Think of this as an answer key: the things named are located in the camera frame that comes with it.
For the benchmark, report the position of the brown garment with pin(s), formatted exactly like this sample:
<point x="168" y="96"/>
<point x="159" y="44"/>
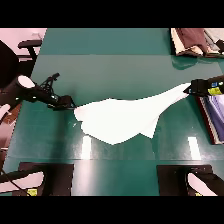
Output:
<point x="193" y="38"/>

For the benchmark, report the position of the black mounting plate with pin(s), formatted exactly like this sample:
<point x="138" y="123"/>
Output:
<point x="171" y="180"/>
<point x="56" y="178"/>

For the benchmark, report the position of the grey garment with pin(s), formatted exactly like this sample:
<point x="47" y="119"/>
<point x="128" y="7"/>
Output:
<point x="215" y="35"/>

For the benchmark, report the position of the white T-shirt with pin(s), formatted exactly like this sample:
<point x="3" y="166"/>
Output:
<point x="120" y="118"/>

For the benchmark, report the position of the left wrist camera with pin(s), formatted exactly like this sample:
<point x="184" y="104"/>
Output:
<point x="49" y="81"/>

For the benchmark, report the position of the blue garment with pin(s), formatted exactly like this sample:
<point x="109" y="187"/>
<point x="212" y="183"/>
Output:
<point x="216" y="115"/>

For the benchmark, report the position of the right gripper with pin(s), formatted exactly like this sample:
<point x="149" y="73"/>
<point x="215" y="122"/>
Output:
<point x="201" y="87"/>

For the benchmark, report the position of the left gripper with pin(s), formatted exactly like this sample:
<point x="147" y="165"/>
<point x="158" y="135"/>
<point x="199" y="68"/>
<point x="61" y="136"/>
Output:
<point x="62" y="102"/>

